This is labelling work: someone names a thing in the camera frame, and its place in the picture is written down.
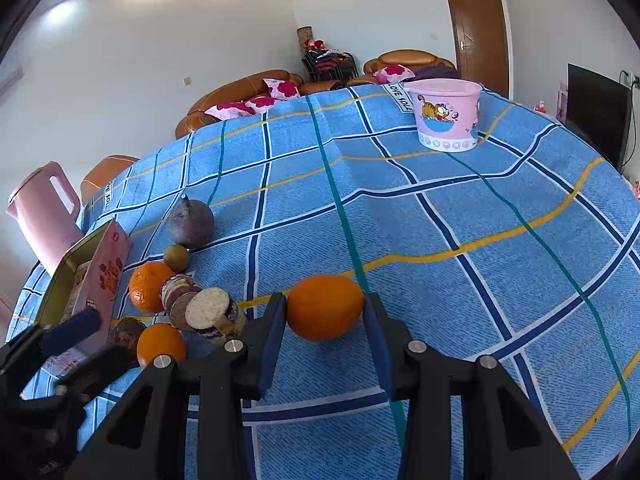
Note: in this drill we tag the pink floral cushion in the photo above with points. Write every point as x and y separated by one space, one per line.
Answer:
230 110
395 74
262 103
282 89

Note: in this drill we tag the orange leather seat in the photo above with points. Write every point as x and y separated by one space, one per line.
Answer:
107 167

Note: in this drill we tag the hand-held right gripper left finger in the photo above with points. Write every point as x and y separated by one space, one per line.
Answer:
275 340

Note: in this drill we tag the purple round fruit with stem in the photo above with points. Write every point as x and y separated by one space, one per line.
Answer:
192 225

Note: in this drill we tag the tall patterned vase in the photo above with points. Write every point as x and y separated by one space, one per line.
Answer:
305 35

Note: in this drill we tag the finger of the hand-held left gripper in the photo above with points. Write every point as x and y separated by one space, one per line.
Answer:
97 370
70 332

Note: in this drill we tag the wall power socket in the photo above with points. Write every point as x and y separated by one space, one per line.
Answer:
631 80

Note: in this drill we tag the stack of dark chairs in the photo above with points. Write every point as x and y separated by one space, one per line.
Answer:
327 67

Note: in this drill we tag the blue checked blanket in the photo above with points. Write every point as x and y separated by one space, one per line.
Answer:
450 235

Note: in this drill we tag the pink cartoon bucket with lid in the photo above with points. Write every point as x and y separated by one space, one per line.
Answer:
445 130

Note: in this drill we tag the black television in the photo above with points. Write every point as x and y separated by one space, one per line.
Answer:
597 110

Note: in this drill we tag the pink kettle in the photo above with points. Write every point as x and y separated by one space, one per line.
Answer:
40 215

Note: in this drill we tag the brown leather armchair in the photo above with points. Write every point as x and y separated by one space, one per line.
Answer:
410 56

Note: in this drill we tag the brown wooden door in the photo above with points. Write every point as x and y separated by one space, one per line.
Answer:
477 35

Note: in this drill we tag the olive green round fruit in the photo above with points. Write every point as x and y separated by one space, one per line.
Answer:
177 258

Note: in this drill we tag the long brown leather sofa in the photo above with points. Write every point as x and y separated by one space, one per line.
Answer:
225 92

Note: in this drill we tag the orange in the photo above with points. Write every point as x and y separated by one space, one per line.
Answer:
324 307
145 287
160 342

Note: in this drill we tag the brown round fruit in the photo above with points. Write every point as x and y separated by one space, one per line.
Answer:
127 335

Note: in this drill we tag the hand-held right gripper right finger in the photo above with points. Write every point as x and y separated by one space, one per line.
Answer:
377 345

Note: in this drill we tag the purple cloth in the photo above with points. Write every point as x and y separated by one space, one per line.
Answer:
437 71

